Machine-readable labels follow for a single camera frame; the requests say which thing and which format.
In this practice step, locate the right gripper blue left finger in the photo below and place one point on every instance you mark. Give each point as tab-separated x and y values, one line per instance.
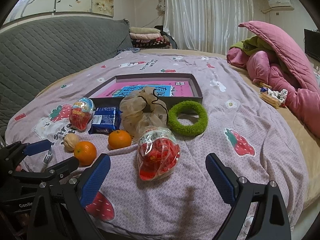
92	178

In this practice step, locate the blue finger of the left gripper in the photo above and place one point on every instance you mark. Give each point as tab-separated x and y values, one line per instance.
37	147

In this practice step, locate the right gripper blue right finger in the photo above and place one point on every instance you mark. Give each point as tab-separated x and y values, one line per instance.
223	178

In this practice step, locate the orange mandarin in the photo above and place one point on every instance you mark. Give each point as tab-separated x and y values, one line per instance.
85	152
119	139

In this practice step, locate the tan walnut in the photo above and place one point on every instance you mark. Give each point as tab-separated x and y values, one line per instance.
70	141

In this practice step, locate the blue red surprise egg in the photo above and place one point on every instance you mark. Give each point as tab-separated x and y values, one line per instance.
81	113

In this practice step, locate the green fuzzy scrunchie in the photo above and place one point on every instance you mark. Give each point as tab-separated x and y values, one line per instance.
188	130

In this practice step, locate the blue cookie packet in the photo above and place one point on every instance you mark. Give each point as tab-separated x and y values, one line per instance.
105	120

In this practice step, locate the clear red surprise egg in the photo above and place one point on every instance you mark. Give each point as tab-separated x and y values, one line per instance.
158	153

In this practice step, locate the grey quilted headboard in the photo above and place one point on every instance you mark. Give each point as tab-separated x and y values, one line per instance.
36	54

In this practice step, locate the pink strawberry print blanket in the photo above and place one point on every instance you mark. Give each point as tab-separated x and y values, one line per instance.
247	135

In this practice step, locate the white patterned cloth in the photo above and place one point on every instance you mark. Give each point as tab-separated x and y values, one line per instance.
279	96

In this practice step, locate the grey box lid tray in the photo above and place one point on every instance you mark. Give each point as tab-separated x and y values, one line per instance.
169	101

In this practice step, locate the pink quilted comforter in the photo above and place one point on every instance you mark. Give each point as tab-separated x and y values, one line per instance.
286	67

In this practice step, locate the blue patterned cloth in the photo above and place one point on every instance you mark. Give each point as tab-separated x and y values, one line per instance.
131	49

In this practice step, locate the green garment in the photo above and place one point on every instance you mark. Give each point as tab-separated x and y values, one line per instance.
251	45

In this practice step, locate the stack of folded blankets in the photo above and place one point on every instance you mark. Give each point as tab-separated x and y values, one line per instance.
149	38

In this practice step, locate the white satin curtain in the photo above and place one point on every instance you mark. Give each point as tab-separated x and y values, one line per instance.
207	25

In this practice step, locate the black television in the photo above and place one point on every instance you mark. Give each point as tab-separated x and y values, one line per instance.
312	44

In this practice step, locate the white air conditioner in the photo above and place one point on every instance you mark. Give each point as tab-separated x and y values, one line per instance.
281	5

